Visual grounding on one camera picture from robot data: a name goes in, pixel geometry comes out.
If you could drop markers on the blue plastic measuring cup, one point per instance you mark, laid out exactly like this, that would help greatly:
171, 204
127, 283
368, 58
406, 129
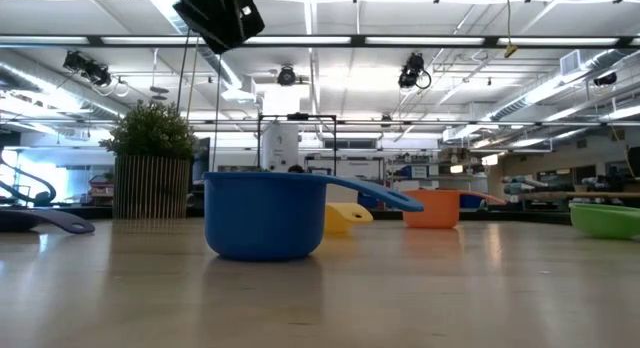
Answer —
260, 218

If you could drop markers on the yellow plastic measuring cup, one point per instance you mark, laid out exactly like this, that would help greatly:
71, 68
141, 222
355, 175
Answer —
340, 218

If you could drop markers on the small purple measuring cup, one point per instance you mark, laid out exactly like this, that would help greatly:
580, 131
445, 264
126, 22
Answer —
60, 220

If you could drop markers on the orange plastic measuring cup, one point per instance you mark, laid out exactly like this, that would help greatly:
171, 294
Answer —
430, 210

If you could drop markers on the green plastic measuring cup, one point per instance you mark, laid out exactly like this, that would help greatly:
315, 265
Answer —
605, 223

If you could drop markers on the black led light bar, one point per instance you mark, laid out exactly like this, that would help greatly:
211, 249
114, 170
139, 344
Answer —
150, 40

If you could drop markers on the black ceiling spotlight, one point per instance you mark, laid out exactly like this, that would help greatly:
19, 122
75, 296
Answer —
286, 76
87, 68
606, 79
411, 70

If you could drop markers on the white cylindrical tank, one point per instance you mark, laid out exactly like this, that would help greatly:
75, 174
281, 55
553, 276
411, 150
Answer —
280, 148

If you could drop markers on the person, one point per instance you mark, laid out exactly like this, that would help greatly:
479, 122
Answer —
296, 169

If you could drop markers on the green plant in striped pot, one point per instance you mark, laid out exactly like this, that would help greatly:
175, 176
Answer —
150, 188

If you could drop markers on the wooden workbench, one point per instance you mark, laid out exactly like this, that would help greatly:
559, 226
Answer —
575, 194

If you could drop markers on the black metal rack frame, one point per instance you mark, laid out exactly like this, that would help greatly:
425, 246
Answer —
300, 117

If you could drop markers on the black aluminium table frame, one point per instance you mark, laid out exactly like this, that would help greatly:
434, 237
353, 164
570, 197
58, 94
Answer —
525, 217

